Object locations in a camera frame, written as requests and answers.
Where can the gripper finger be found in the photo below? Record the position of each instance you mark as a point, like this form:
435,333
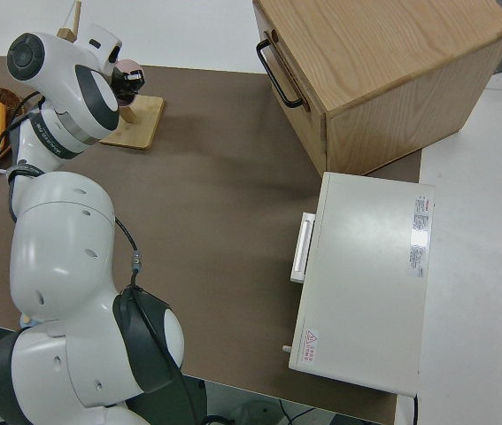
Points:
134,77

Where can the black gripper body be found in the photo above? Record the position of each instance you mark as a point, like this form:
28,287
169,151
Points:
125,90

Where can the pink cup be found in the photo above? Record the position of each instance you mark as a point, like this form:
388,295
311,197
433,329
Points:
127,65

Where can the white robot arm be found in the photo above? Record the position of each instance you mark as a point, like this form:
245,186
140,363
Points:
64,230

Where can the wooden cup stand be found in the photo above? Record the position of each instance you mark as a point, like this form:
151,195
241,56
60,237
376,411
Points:
140,119

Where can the brown table mat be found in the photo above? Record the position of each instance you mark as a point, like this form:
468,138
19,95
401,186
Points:
215,199

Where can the white toaster oven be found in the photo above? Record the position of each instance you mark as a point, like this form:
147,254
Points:
365,274

